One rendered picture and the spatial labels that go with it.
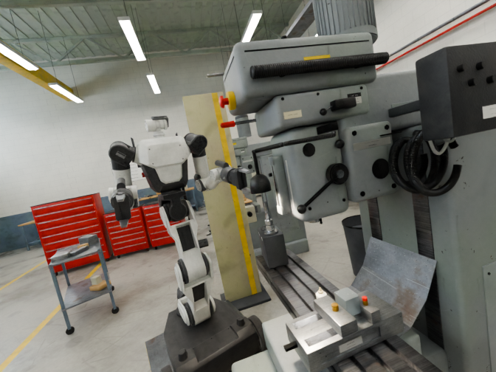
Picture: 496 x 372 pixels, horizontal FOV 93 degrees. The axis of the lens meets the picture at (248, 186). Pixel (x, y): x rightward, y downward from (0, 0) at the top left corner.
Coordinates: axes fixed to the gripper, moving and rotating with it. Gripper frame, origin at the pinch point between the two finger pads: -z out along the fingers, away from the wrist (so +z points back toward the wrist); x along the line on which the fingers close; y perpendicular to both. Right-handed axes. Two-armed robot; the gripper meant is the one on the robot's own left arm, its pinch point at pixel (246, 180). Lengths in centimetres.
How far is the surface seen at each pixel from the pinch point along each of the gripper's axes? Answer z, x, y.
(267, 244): -3.3, -41.1, 6.6
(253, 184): -31.9, 12.5, -19.3
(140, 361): 89, -166, -77
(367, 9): -43, 61, 29
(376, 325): -70, -31, -7
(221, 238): 108, -104, 33
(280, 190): -35.1, 7.9, -10.4
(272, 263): -7, -52, 6
